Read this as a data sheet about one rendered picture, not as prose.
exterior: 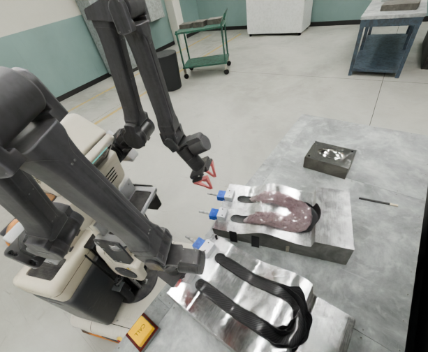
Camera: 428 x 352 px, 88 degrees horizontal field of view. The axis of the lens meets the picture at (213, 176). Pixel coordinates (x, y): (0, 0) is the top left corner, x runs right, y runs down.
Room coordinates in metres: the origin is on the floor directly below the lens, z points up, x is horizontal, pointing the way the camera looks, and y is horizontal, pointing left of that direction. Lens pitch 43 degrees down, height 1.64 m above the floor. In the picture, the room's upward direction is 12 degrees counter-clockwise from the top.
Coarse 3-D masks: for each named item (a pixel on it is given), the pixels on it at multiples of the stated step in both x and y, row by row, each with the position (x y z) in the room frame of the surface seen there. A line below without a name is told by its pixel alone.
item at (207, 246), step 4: (188, 236) 0.49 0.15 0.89; (192, 240) 0.47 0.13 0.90; (196, 240) 0.46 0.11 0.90; (200, 240) 0.46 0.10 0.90; (204, 240) 0.45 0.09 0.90; (208, 240) 0.44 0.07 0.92; (192, 244) 0.45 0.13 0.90; (196, 244) 0.44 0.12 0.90; (200, 244) 0.44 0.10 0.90; (204, 244) 0.43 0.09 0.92; (208, 244) 0.42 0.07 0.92; (212, 244) 0.42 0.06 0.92; (196, 248) 0.43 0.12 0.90; (200, 248) 0.42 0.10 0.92; (204, 248) 0.41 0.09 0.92; (208, 248) 0.41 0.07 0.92; (212, 248) 0.41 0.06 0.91; (208, 252) 0.40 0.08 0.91; (208, 256) 0.39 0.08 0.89
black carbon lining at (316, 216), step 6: (240, 198) 0.66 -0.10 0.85; (246, 198) 0.65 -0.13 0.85; (312, 210) 0.50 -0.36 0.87; (318, 210) 0.48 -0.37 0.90; (234, 216) 0.57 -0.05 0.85; (240, 216) 0.56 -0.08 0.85; (246, 216) 0.55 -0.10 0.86; (318, 216) 0.47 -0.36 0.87; (240, 222) 0.53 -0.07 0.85; (312, 222) 0.45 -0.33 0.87; (312, 228) 0.43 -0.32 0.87
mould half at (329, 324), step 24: (216, 240) 0.45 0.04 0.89; (216, 264) 0.36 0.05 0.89; (240, 264) 0.34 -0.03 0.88; (264, 264) 0.32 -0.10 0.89; (192, 288) 0.30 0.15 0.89; (240, 288) 0.27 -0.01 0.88; (312, 288) 0.21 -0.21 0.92; (192, 312) 0.23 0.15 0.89; (216, 312) 0.22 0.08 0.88; (264, 312) 0.18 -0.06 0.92; (288, 312) 0.16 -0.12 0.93; (312, 312) 0.17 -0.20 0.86; (336, 312) 0.16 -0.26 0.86; (216, 336) 0.16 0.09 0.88; (240, 336) 0.14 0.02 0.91; (312, 336) 0.12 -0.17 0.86; (336, 336) 0.10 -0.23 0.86
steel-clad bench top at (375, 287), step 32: (320, 128) 1.12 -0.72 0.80; (352, 128) 1.05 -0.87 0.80; (384, 128) 0.99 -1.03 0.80; (288, 160) 0.89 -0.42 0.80; (384, 160) 0.74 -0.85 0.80; (416, 160) 0.70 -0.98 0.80; (352, 192) 0.60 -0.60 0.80; (384, 192) 0.56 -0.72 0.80; (416, 192) 0.53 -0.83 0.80; (352, 224) 0.44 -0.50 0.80; (384, 224) 0.42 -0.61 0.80; (416, 224) 0.39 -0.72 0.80; (256, 256) 0.40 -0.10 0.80; (288, 256) 0.37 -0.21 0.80; (352, 256) 0.32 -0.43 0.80; (384, 256) 0.30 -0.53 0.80; (416, 256) 0.28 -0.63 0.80; (320, 288) 0.24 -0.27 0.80; (352, 288) 0.22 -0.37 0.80; (384, 288) 0.20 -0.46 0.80; (160, 320) 0.25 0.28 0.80; (192, 320) 0.23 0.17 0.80; (384, 320) 0.13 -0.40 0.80
